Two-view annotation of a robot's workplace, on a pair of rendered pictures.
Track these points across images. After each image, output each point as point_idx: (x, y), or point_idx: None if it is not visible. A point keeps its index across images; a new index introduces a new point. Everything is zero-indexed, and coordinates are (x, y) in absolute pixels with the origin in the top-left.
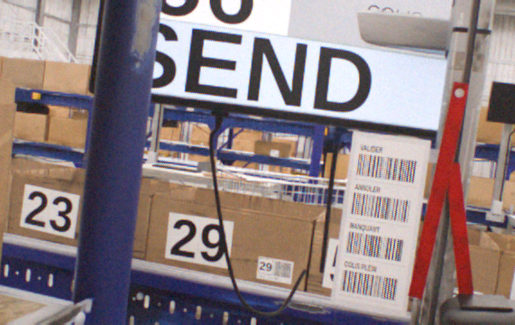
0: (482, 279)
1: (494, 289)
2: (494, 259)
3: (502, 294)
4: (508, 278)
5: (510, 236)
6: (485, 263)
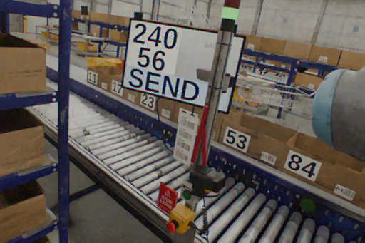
0: (276, 152)
1: (281, 157)
2: (282, 146)
3: (284, 159)
4: (286, 154)
5: (308, 135)
6: (279, 147)
